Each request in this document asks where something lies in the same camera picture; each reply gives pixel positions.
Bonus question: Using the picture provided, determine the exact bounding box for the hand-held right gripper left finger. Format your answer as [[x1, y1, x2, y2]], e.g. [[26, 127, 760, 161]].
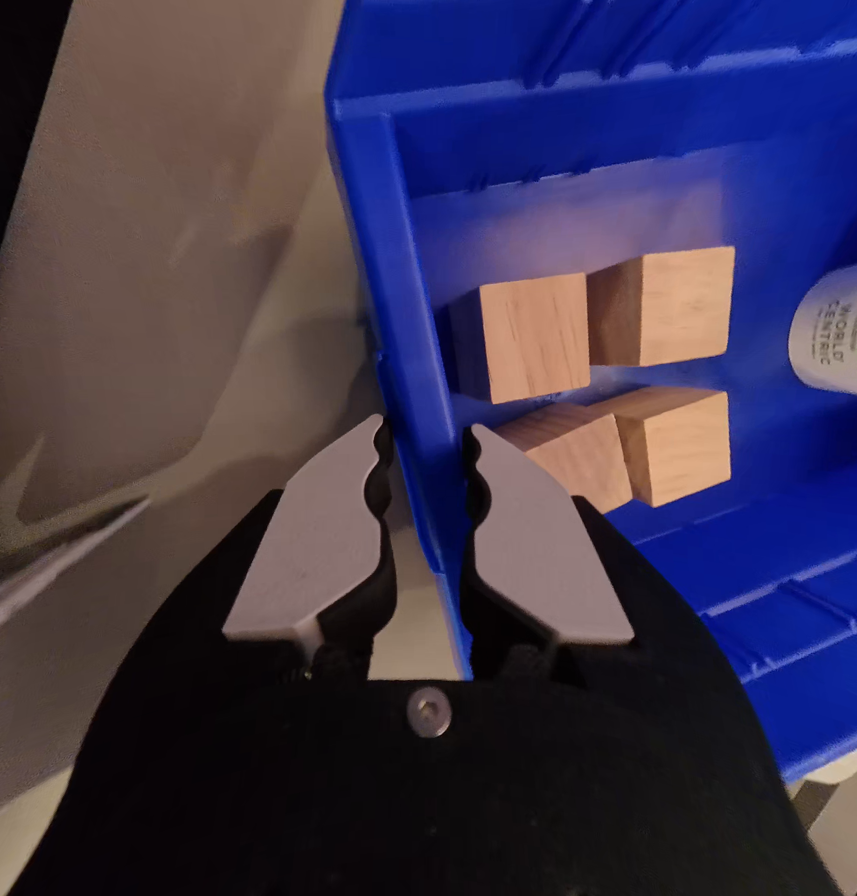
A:
[[220, 413, 399, 665]]

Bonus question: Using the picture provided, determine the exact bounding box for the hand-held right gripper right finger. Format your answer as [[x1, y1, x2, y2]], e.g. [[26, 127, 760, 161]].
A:
[[460, 423, 637, 669]]

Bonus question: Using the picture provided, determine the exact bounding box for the wooden block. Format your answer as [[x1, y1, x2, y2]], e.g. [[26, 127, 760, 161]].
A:
[[585, 246, 736, 368], [589, 388, 732, 508], [498, 402, 634, 514], [449, 273, 592, 406]]

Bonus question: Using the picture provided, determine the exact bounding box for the white paper cup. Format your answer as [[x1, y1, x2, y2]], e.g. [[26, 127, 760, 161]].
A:
[[787, 260, 857, 399]]

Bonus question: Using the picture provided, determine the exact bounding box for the blue plastic bin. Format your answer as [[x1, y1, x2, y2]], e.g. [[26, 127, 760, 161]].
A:
[[323, 0, 857, 785]]

